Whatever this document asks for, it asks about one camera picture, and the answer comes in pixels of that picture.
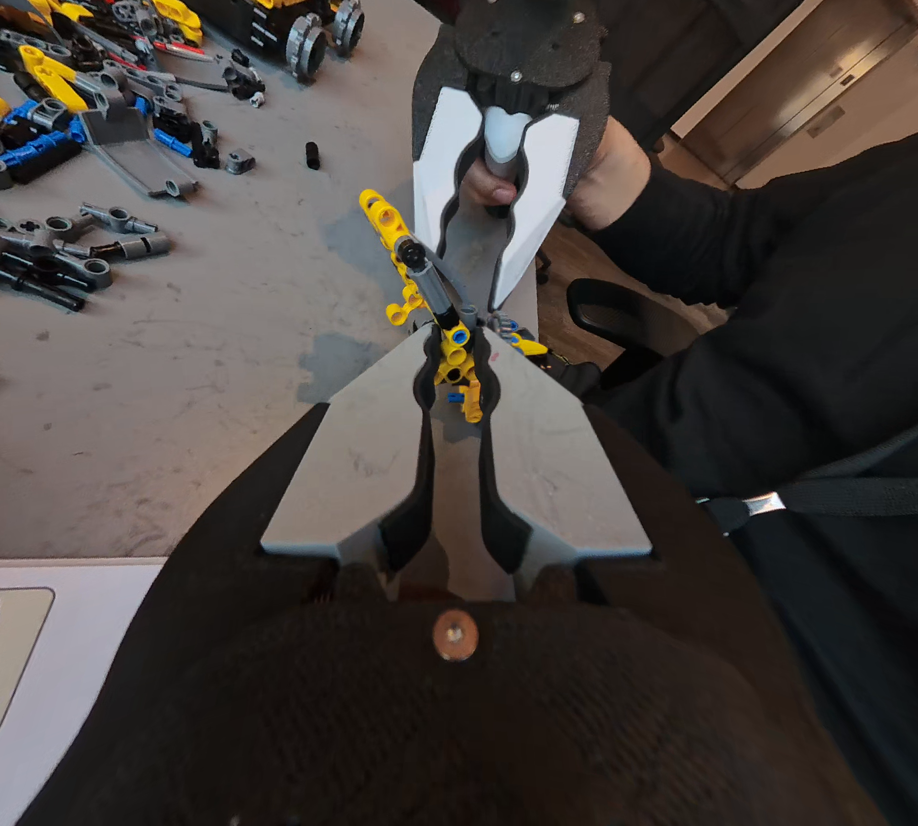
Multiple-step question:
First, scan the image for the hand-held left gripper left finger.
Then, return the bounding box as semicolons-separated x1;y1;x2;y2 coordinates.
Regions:
260;324;440;575

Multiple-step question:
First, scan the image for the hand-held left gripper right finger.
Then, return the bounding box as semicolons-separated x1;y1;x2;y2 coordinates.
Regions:
478;326;654;575

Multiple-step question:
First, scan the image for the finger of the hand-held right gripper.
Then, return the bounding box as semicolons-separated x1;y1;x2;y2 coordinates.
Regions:
415;86;483;255
490;115;580;309

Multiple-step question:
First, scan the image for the yellow brick arm with piston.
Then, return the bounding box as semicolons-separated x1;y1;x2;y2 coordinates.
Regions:
359;188;489;425

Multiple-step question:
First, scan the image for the person's right forearm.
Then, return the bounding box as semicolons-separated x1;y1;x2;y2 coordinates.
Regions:
584;134;918;339

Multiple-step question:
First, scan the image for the person's right hand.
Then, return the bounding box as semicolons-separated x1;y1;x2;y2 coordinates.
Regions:
459;115;654;233

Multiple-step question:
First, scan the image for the black office chair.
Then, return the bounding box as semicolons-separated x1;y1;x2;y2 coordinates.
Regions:
565;277;725;386

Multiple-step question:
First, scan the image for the grey curved panel brick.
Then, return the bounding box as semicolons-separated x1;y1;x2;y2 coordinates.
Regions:
77;108;200;198

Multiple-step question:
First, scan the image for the white instruction booklet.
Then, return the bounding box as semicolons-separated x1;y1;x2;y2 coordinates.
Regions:
0;557;172;748

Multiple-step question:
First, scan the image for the pile of loose building bricks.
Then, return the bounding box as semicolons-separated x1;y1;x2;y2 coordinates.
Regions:
0;0;266;314

